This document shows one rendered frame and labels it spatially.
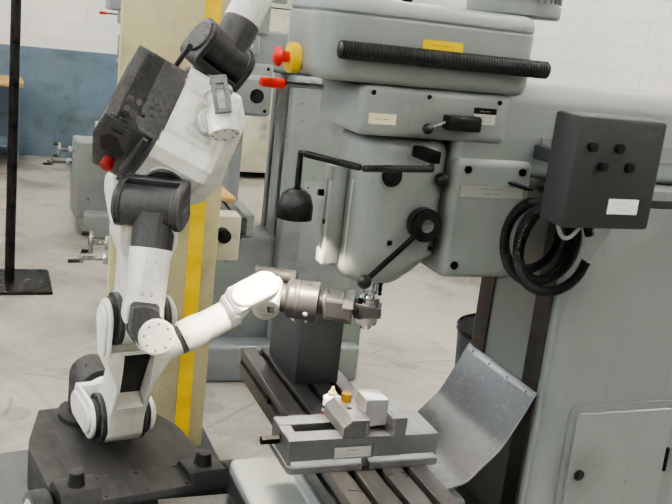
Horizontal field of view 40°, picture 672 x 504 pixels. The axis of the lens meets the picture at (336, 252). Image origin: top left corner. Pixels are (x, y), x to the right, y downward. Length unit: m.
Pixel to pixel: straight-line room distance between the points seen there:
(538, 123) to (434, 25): 0.33
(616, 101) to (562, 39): 6.86
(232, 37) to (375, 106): 0.53
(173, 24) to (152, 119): 1.52
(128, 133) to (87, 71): 8.79
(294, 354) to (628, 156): 1.02
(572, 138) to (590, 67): 6.81
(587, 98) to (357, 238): 0.58
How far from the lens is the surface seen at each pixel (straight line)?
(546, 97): 1.99
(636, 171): 1.82
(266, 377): 2.41
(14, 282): 6.14
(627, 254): 2.10
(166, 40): 3.54
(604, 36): 8.44
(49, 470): 2.69
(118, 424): 2.67
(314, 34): 1.78
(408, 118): 1.83
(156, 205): 1.97
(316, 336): 2.35
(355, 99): 1.81
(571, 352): 2.10
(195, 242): 3.69
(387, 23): 1.78
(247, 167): 10.42
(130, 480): 2.59
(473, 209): 1.93
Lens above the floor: 1.84
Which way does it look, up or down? 14 degrees down
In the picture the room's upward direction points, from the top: 7 degrees clockwise
